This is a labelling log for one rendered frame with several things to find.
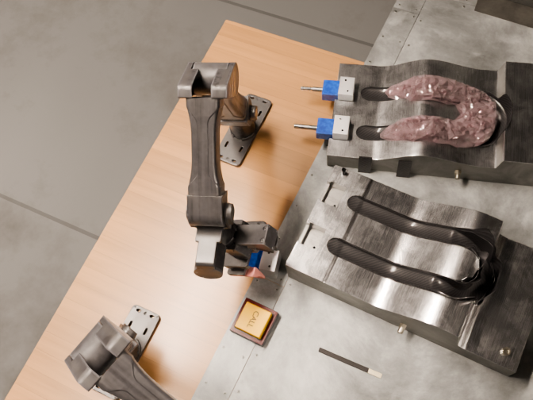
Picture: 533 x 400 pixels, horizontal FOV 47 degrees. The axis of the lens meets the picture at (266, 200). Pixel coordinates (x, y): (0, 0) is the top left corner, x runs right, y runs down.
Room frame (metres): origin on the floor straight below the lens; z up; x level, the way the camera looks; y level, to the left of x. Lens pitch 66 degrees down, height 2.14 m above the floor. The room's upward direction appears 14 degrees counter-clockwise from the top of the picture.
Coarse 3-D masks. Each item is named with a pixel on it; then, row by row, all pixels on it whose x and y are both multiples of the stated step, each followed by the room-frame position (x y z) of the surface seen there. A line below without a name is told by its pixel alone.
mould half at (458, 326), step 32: (352, 192) 0.53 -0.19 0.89; (384, 192) 0.51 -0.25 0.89; (320, 224) 0.47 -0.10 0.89; (352, 224) 0.46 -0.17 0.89; (448, 224) 0.39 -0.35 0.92; (480, 224) 0.37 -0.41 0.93; (320, 256) 0.40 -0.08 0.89; (384, 256) 0.37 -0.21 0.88; (416, 256) 0.35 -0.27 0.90; (448, 256) 0.32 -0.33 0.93; (512, 256) 0.31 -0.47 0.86; (320, 288) 0.35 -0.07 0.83; (352, 288) 0.32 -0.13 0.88; (384, 288) 0.30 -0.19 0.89; (416, 288) 0.28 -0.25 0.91; (512, 288) 0.24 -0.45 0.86; (384, 320) 0.26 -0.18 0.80; (416, 320) 0.22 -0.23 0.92; (448, 320) 0.20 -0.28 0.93; (480, 320) 0.20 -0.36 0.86; (512, 320) 0.18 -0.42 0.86; (480, 352) 0.14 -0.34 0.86; (512, 352) 0.12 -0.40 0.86
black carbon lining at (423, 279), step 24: (384, 216) 0.46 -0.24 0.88; (336, 240) 0.43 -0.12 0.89; (456, 240) 0.35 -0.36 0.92; (480, 240) 0.34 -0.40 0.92; (360, 264) 0.37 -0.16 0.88; (384, 264) 0.35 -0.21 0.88; (480, 264) 0.29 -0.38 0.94; (432, 288) 0.27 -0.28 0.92; (456, 288) 0.26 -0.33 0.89; (480, 288) 0.26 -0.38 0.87
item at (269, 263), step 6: (258, 252) 0.46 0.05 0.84; (264, 252) 0.45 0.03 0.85; (276, 252) 0.45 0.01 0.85; (252, 258) 0.45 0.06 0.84; (258, 258) 0.45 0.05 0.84; (264, 258) 0.44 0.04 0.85; (270, 258) 0.44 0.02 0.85; (276, 258) 0.43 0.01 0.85; (252, 264) 0.44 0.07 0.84; (258, 264) 0.44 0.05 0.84; (264, 264) 0.43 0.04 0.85; (270, 264) 0.42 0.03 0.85; (276, 264) 0.42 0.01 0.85; (264, 270) 0.42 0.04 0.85; (270, 270) 0.41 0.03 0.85; (276, 270) 0.41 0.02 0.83; (270, 276) 0.41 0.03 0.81; (276, 276) 0.41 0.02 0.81
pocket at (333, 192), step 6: (330, 186) 0.57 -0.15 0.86; (336, 186) 0.56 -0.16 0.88; (342, 186) 0.55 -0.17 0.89; (324, 192) 0.55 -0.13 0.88; (330, 192) 0.55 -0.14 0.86; (336, 192) 0.55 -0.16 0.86; (342, 192) 0.54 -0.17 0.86; (324, 198) 0.54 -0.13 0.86; (330, 198) 0.54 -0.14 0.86; (336, 198) 0.53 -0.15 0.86; (330, 204) 0.52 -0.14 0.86; (336, 204) 0.52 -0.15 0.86
